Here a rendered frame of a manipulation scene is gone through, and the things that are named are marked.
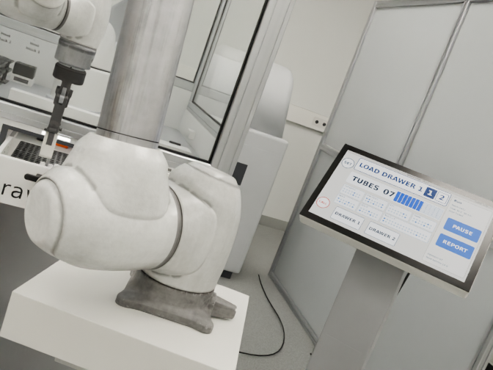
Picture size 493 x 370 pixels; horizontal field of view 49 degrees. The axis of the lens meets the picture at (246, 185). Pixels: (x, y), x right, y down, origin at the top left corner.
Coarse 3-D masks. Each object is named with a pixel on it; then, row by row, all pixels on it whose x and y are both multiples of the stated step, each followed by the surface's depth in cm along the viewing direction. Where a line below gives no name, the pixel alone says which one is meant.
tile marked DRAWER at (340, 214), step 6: (336, 210) 165; (342, 210) 164; (330, 216) 164; (336, 216) 164; (342, 216) 163; (348, 216) 163; (354, 216) 163; (342, 222) 162; (348, 222) 162; (354, 222) 162; (360, 222) 161; (354, 228) 160
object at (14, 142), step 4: (8, 136) 158; (8, 140) 154; (12, 140) 159; (16, 140) 159; (20, 140) 159; (24, 140) 160; (4, 144) 149; (8, 144) 153; (12, 144) 159; (16, 144) 159; (36, 144) 161; (0, 148) 143; (4, 148) 146; (8, 148) 157; (12, 148) 159; (0, 152) 140; (4, 152) 148; (8, 152) 159; (12, 152) 159; (64, 152) 163
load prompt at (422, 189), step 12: (360, 168) 173; (372, 168) 172; (384, 168) 172; (384, 180) 169; (396, 180) 169; (408, 180) 168; (420, 192) 165; (432, 192) 165; (444, 192) 164; (444, 204) 162
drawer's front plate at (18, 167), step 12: (0, 156) 125; (0, 168) 126; (12, 168) 127; (24, 168) 128; (36, 168) 128; (48, 168) 129; (0, 180) 127; (12, 180) 128; (24, 180) 128; (0, 192) 128; (24, 192) 129; (12, 204) 129; (24, 204) 130
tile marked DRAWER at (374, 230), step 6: (372, 222) 161; (366, 228) 160; (372, 228) 160; (378, 228) 160; (384, 228) 159; (372, 234) 159; (378, 234) 159; (384, 234) 158; (390, 234) 158; (396, 234) 158; (384, 240) 157; (390, 240) 157; (396, 240) 157
